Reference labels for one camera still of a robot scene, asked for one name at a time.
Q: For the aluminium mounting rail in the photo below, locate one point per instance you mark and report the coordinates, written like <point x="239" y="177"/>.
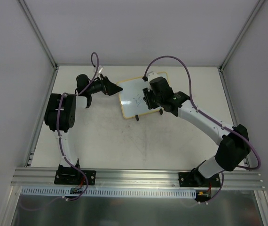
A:
<point x="135" y="178"/>

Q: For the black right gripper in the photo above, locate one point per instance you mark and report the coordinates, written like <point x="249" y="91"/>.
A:
<point x="148" y="99"/>

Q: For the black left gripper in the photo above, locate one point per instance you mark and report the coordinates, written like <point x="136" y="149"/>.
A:
<point x="104" y="85"/>

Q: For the yellow framed small whiteboard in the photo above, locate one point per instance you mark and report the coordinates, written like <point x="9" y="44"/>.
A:
<point x="131" y="97"/>

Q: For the left aluminium frame post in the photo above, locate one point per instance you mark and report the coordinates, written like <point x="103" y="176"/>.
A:
<point x="27" y="12"/>

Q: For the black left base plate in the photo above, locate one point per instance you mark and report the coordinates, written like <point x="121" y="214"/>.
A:
<point x="71" y="176"/>

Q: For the white slotted cable duct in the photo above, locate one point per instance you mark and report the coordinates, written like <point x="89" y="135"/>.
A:
<point x="110" y="192"/>

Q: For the aluminium frame post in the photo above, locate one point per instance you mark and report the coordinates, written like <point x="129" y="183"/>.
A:
<point x="247" y="24"/>
<point x="27" y="12"/>

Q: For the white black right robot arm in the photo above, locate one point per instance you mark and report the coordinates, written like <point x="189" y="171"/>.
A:
<point x="232" y="146"/>

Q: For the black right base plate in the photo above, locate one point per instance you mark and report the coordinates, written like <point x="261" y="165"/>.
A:
<point x="195" y="179"/>

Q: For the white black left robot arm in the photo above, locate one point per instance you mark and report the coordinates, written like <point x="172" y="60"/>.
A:
<point x="60" y="117"/>

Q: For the right aluminium frame post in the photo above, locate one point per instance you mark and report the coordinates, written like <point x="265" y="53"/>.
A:
<point x="247" y="24"/>

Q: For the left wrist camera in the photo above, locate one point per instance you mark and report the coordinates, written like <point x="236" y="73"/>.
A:
<point x="98" y="70"/>

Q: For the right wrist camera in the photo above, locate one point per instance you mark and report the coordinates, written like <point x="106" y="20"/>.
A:
<point x="150" y="76"/>

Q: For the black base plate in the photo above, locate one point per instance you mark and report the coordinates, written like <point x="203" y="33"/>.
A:
<point x="71" y="176"/>
<point x="195" y="179"/>

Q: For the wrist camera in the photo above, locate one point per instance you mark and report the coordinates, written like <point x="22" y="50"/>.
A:
<point x="98" y="70"/>
<point x="150" y="76"/>

